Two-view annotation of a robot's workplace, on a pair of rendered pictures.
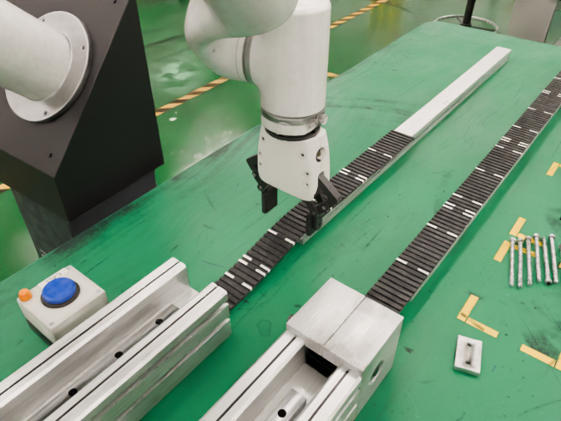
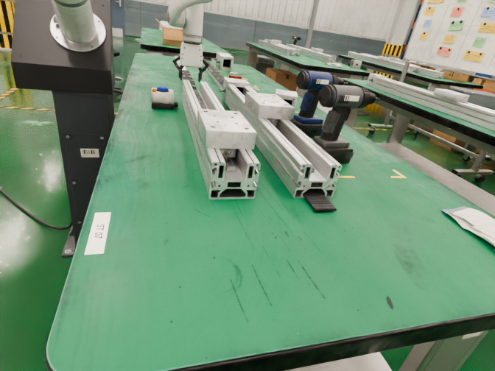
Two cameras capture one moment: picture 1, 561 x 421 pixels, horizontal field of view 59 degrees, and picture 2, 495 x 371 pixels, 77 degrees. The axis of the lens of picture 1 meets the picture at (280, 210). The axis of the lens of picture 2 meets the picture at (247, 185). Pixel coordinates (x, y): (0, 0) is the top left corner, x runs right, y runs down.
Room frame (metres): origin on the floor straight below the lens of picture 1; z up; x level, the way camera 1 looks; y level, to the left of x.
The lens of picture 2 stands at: (-0.51, 1.06, 1.11)
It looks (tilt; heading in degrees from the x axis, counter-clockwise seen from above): 28 degrees down; 303
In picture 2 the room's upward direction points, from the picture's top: 9 degrees clockwise
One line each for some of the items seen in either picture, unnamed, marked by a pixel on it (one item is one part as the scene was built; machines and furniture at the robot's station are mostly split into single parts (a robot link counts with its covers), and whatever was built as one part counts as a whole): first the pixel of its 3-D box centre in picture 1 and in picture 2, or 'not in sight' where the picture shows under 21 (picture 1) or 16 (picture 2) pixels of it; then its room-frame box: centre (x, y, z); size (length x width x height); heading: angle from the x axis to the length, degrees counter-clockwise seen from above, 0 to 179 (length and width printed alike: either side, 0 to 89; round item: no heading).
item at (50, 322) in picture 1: (70, 311); (164, 98); (0.43, 0.27, 0.81); 0.10 x 0.08 x 0.06; 52
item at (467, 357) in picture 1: (467, 355); not in sight; (0.38, -0.24, 0.78); 0.05 x 0.03 x 0.01; 159
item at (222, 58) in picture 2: not in sight; (223, 62); (1.02, -0.75, 0.83); 0.11 x 0.10 x 0.10; 55
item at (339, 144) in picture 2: not in sight; (344, 125); (-0.24, 0.17, 0.89); 0.20 x 0.08 x 0.22; 60
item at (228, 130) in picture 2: not in sight; (223, 133); (-0.07, 0.51, 0.87); 0.16 x 0.11 x 0.07; 142
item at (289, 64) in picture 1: (290, 53); (192, 18); (0.60, -0.01, 1.09); 0.09 x 0.08 x 0.13; 67
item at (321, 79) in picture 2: not in sight; (318, 104); (-0.08, 0.01, 0.89); 0.20 x 0.08 x 0.22; 60
